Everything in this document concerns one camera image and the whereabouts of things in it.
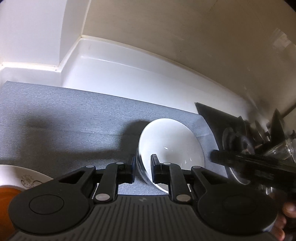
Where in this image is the white bowl blue pattern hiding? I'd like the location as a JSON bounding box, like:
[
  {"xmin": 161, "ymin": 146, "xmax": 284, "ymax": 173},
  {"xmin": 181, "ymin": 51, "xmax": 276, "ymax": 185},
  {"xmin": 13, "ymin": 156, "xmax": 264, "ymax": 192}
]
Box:
[{"xmin": 136, "ymin": 118, "xmax": 205, "ymax": 193}]

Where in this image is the large white square plate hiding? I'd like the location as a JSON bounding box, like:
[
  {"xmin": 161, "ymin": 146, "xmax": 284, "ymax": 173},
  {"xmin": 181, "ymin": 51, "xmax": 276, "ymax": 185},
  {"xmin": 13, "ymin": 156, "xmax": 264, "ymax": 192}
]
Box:
[{"xmin": 0, "ymin": 165, "xmax": 52, "ymax": 191}]

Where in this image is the orange round plate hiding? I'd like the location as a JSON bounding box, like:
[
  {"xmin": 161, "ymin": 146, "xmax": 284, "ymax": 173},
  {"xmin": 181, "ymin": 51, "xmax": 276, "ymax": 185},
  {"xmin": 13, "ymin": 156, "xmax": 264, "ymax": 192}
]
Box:
[{"xmin": 0, "ymin": 187, "xmax": 21, "ymax": 241}]

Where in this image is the person right hand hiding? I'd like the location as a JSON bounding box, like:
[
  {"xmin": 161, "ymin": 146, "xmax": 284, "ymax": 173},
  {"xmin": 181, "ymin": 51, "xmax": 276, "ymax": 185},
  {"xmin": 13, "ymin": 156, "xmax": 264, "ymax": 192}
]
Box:
[{"xmin": 271, "ymin": 202, "xmax": 295, "ymax": 241}]

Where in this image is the glass jar on stove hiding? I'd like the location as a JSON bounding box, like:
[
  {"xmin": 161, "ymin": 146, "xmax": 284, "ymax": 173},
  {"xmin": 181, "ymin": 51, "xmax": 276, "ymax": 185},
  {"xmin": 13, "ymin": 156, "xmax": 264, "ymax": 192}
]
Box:
[{"xmin": 263, "ymin": 139, "xmax": 295, "ymax": 162}]

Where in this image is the grey dish mat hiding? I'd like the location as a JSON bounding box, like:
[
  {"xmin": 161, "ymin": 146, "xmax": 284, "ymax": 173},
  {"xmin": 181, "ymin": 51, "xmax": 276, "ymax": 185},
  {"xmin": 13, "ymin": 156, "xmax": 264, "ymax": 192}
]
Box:
[{"xmin": 1, "ymin": 82, "xmax": 217, "ymax": 178}]

